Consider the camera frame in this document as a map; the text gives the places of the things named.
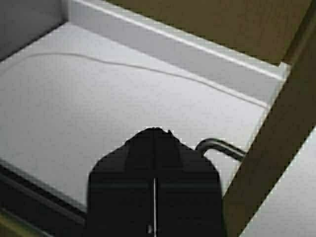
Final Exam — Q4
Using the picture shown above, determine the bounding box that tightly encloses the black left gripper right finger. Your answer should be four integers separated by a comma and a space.
153, 129, 227, 237

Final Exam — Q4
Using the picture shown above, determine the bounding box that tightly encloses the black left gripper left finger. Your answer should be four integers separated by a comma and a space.
86, 128, 155, 237

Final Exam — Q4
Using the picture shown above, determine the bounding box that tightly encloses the dark metal cabinet handle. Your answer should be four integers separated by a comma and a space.
195, 138, 247, 162

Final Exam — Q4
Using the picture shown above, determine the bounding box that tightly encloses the white charger cable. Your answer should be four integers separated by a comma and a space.
0, 52, 270, 109

